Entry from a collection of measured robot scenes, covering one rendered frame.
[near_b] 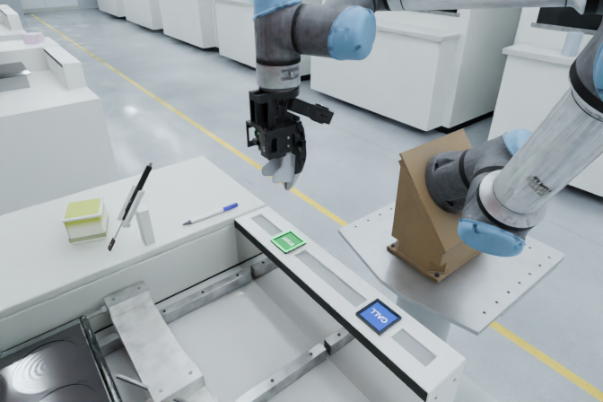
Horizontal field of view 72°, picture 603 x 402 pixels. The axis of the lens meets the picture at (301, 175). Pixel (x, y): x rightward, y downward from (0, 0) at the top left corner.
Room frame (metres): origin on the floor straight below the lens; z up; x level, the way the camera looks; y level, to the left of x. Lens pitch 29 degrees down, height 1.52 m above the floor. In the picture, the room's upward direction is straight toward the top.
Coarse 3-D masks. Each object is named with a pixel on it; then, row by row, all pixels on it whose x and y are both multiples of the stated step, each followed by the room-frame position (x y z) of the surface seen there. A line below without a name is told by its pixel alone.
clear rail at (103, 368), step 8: (88, 320) 0.55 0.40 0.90; (88, 328) 0.53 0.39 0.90; (88, 336) 0.51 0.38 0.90; (96, 344) 0.49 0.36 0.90; (96, 352) 0.48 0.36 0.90; (96, 360) 0.46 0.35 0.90; (104, 360) 0.46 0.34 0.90; (104, 368) 0.45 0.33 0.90; (104, 376) 0.43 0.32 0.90; (112, 384) 0.42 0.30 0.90; (112, 392) 0.40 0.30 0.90; (112, 400) 0.39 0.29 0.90; (120, 400) 0.39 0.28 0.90
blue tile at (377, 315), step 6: (372, 306) 0.52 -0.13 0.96; (378, 306) 0.52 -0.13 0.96; (366, 312) 0.51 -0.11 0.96; (372, 312) 0.51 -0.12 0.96; (378, 312) 0.51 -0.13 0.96; (384, 312) 0.51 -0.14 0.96; (390, 312) 0.51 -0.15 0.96; (366, 318) 0.50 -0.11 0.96; (372, 318) 0.50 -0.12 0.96; (378, 318) 0.50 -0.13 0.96; (384, 318) 0.50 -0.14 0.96; (390, 318) 0.50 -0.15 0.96; (396, 318) 0.50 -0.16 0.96; (372, 324) 0.48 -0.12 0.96; (378, 324) 0.48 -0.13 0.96; (384, 324) 0.48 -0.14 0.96
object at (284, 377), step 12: (312, 348) 0.53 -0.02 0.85; (324, 348) 0.53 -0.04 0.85; (300, 360) 0.50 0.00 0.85; (312, 360) 0.50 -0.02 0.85; (324, 360) 0.52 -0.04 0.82; (276, 372) 0.47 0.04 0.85; (288, 372) 0.47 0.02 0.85; (300, 372) 0.49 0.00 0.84; (264, 384) 0.45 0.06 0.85; (276, 384) 0.45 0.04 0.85; (288, 384) 0.47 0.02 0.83; (240, 396) 0.43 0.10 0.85; (252, 396) 0.43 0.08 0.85; (264, 396) 0.44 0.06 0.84
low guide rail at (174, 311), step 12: (228, 276) 0.72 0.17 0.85; (240, 276) 0.72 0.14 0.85; (204, 288) 0.68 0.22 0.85; (216, 288) 0.68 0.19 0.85; (228, 288) 0.70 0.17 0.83; (180, 300) 0.65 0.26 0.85; (192, 300) 0.65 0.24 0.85; (204, 300) 0.66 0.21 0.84; (168, 312) 0.61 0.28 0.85; (180, 312) 0.63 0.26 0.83; (108, 336) 0.55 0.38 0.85; (108, 348) 0.54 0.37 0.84
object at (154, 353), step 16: (144, 304) 0.61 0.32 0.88; (112, 320) 0.57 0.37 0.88; (128, 320) 0.57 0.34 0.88; (144, 320) 0.57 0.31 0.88; (160, 320) 0.57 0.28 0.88; (128, 336) 0.53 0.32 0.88; (144, 336) 0.53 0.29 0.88; (160, 336) 0.53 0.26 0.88; (128, 352) 0.49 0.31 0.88; (144, 352) 0.49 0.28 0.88; (160, 352) 0.49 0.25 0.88; (176, 352) 0.49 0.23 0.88; (144, 368) 0.46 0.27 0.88; (160, 368) 0.46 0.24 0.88; (176, 368) 0.46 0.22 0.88; (192, 400) 0.40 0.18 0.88; (208, 400) 0.40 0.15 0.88
